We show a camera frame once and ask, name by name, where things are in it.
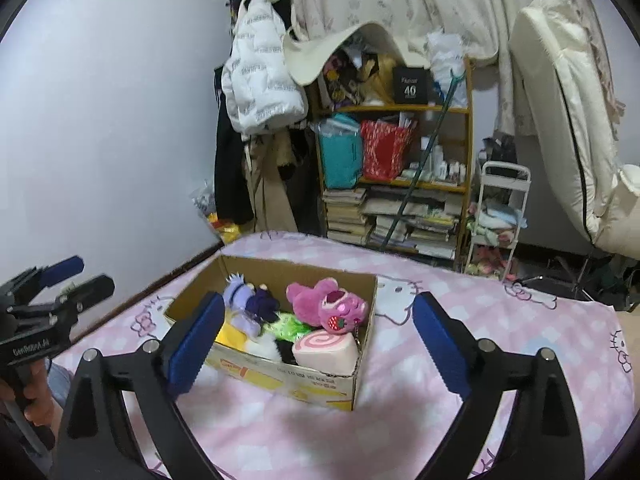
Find wooden bookshelf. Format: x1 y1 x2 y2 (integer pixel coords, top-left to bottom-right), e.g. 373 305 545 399
312 57 475 271

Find black box with white print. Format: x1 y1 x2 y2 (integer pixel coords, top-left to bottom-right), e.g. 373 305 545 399
392 66 432 106

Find red patterned bag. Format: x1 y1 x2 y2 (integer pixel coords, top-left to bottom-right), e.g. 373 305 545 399
360 120 413 182

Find clear bag of toys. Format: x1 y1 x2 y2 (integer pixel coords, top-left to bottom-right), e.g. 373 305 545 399
192 182 241 243

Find yellow plush toy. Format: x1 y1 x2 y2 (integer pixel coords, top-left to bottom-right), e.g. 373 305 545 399
215 310 261 348

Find pink plush bear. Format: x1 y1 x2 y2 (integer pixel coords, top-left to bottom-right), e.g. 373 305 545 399
286 277 371 336

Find folded pastel cloths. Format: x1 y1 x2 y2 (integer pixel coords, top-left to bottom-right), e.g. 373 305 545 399
467 200 526 276

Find beige hanging coat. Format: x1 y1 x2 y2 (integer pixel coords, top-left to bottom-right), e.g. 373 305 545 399
245 132 301 235

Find white plastic bag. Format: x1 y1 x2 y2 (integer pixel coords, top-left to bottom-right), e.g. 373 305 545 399
427 32 466 96

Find pink swirl roll plush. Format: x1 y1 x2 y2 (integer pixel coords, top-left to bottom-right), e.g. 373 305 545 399
292 329 360 377

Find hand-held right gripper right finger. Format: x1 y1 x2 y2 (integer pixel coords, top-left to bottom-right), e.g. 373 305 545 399
412 291 586 480

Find brown cardboard box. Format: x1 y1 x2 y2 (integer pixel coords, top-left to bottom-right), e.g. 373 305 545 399
164 254 378 412

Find cream mattress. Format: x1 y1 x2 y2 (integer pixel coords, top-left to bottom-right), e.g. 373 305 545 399
510 0 640 256

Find person's blue jeans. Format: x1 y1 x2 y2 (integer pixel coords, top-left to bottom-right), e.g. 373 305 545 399
47 360 76 408

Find person's left hand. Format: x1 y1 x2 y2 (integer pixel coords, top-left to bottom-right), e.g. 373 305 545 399
22 360 56 427

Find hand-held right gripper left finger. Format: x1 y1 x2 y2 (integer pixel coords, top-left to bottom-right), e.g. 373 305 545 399
50 291 227 480

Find white fluffy plush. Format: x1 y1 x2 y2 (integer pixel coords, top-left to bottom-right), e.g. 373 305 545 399
248 337 281 361

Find pink cat print blanket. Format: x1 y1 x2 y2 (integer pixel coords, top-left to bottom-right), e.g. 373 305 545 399
50 230 640 480

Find green tissue packet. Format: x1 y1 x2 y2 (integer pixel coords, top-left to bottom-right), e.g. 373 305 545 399
265 312 313 341

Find purple plush doll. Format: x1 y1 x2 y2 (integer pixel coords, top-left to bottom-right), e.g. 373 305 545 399
222 272 281 336

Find row of white bottles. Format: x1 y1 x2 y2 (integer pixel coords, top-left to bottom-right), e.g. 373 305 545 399
420 137 468 183

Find pile of books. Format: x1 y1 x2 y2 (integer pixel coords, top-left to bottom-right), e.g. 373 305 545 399
322 185 466 261

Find teal bag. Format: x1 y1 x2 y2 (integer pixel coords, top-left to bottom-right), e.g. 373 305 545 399
317 115 363 191

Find white puffer jacket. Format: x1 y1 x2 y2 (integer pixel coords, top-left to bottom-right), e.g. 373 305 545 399
221 0 307 136

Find white trolley cart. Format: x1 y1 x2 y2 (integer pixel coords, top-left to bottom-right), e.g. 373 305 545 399
462 161 532 281

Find green pole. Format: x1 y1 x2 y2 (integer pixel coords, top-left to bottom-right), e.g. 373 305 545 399
377 67 468 253

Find yellow and black printed bag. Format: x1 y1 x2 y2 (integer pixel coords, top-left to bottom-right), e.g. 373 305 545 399
320 50 396 106

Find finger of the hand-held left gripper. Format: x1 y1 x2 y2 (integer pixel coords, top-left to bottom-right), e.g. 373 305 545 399
50 274 116 314
0 255 85 302

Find dark wooden bed frame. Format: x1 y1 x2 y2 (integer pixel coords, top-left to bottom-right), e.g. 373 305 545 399
65 242 223 343

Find cream brimmed hat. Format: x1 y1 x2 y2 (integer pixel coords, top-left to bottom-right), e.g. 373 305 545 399
282 21 396 86

